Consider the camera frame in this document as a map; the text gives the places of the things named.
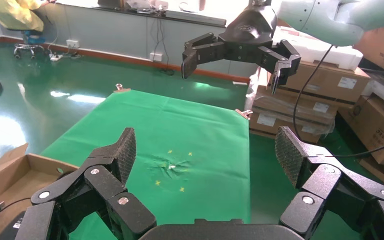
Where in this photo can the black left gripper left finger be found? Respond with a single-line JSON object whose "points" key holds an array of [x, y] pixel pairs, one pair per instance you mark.
{"points": [[102, 184]]}

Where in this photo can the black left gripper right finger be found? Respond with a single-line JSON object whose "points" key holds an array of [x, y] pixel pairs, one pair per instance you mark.
{"points": [[321, 182]]}

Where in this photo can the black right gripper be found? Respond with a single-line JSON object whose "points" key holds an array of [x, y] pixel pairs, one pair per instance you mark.
{"points": [[248, 33]]}

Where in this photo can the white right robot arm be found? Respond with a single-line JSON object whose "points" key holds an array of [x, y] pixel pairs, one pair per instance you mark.
{"points": [[328, 16]]}

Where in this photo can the white foam box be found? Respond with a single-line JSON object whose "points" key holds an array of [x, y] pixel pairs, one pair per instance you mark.
{"points": [[328, 53]]}

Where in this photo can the open brown cardboard box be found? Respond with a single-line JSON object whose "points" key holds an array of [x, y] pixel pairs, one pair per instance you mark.
{"points": [[13, 179]]}

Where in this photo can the silver binder clip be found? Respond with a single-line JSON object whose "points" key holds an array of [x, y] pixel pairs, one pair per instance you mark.
{"points": [[119, 87], [245, 114]]}

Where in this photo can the plastic wrapped cardboard carton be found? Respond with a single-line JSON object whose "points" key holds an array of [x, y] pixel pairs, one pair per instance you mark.
{"points": [[288, 106]]}

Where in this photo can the brown cardboard carton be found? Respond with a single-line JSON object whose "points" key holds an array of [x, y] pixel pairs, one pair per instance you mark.
{"points": [[278, 127], [377, 139], [331, 82]]}

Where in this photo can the green table cloth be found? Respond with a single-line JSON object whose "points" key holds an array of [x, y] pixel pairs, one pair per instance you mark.
{"points": [[178, 132]]}

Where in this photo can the white power strip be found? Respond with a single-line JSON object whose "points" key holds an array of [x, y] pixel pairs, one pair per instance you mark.
{"points": [[62, 57]]}

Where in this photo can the blue office chair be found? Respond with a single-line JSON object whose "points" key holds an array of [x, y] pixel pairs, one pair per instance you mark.
{"points": [[33, 36]]}

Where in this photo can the person in yellow jacket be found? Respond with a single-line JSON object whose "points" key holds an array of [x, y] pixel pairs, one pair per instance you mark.
{"points": [[16, 15]]}

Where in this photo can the white wall socket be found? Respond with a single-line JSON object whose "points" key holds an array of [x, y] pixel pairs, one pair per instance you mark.
{"points": [[156, 57], [72, 43]]}

